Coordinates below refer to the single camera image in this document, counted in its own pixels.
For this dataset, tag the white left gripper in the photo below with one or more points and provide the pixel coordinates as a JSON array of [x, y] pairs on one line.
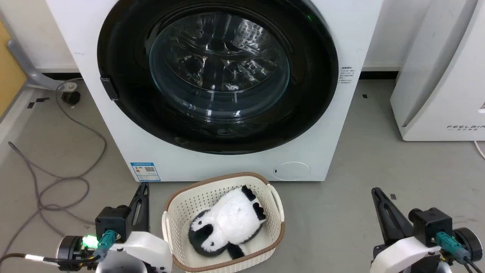
[[142, 250]]

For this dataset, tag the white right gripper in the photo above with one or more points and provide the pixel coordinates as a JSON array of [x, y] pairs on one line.
[[401, 254]]

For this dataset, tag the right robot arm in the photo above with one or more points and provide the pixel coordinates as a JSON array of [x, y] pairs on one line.
[[468, 242]]

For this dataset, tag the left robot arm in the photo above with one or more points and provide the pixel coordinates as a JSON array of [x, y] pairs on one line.
[[72, 248]]

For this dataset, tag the white front-load washing machine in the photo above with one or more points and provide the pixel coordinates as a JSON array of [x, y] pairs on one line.
[[212, 163]]

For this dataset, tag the black round washing machine door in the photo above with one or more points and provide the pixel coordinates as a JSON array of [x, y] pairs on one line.
[[125, 60]]

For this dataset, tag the cream plastic laundry basket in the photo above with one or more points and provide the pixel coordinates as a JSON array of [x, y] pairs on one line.
[[178, 212]]

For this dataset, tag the blue energy label sticker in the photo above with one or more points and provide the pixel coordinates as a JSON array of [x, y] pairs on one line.
[[145, 171]]

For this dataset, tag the black and white panda plush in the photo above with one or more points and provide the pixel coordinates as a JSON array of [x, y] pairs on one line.
[[231, 220]]

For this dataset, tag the round white filter cover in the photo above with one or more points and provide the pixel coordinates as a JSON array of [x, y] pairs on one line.
[[291, 170]]

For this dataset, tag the black caster wheel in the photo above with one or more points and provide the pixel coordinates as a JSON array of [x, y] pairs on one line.
[[71, 98]]

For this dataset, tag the white air purifier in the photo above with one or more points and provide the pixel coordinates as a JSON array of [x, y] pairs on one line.
[[443, 94]]

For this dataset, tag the small printed text sticker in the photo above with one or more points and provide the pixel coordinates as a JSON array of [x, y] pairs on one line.
[[346, 76]]

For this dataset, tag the light wooden board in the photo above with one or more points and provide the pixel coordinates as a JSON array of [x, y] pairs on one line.
[[8, 72]]

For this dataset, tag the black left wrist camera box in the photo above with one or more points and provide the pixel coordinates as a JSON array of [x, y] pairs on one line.
[[113, 223]]

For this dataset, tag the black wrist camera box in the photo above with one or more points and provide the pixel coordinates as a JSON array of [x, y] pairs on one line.
[[432, 223], [113, 223]]

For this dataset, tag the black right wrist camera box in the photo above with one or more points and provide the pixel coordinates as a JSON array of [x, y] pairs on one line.
[[432, 223]]

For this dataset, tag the grey metal frame leg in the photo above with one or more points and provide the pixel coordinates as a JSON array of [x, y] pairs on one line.
[[34, 76]]

